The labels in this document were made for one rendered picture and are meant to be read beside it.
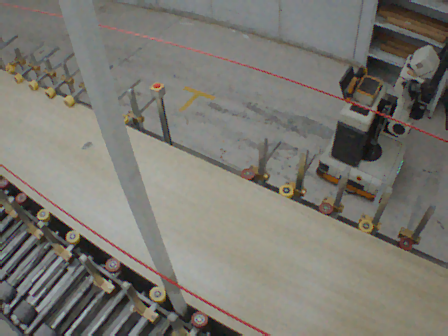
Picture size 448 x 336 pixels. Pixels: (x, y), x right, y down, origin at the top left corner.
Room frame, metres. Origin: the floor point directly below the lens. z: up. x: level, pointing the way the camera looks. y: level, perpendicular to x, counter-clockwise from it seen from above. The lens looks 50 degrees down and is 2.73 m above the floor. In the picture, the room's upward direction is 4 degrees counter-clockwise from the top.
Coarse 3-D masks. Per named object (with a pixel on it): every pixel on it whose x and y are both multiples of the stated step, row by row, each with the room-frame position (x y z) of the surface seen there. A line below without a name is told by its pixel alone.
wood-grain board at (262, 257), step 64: (0, 128) 2.12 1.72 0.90; (64, 128) 2.03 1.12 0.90; (128, 128) 1.96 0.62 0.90; (64, 192) 1.44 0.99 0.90; (192, 192) 1.38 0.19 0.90; (256, 192) 1.35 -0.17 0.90; (192, 256) 0.97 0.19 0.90; (256, 256) 0.94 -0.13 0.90; (320, 256) 0.90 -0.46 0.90; (384, 256) 0.85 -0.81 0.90; (256, 320) 0.59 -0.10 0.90; (320, 320) 0.56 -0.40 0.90; (384, 320) 0.50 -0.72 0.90
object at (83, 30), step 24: (72, 0) 0.68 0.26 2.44; (96, 0) 0.72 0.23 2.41; (72, 24) 0.68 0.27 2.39; (96, 24) 0.71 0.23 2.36; (96, 48) 0.70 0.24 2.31; (96, 72) 0.68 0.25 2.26; (96, 96) 0.68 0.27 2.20; (120, 120) 0.70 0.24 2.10; (120, 144) 0.68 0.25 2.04; (120, 168) 0.68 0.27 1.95; (144, 192) 0.71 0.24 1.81; (144, 216) 0.68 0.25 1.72; (144, 240) 0.70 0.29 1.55; (168, 264) 0.70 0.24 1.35; (168, 288) 0.68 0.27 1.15
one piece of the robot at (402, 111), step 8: (400, 72) 2.16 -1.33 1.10; (408, 72) 1.97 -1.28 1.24; (400, 80) 1.98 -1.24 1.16; (416, 80) 1.91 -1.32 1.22; (400, 88) 2.02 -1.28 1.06; (400, 96) 2.03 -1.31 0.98; (416, 96) 1.95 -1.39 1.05; (400, 104) 2.01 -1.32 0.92; (392, 112) 2.18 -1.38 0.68; (400, 112) 1.96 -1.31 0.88; (408, 112) 1.95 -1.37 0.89; (392, 120) 1.99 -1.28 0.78; (400, 120) 1.95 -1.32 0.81; (408, 120) 1.95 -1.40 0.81; (392, 128) 1.97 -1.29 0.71; (400, 128) 1.94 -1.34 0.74; (408, 128) 1.91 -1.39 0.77; (400, 136) 1.93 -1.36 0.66
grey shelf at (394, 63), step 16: (384, 0) 3.63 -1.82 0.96; (400, 0) 3.54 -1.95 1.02; (416, 0) 3.07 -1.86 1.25; (432, 0) 3.09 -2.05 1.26; (432, 16) 3.32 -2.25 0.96; (368, 32) 3.30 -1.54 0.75; (384, 32) 3.59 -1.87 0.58; (400, 32) 3.12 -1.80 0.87; (368, 48) 3.28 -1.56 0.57; (368, 64) 3.59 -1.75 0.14; (384, 64) 3.55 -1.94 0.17; (400, 64) 3.07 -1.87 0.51; (384, 80) 3.29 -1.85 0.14; (432, 112) 2.79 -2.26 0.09
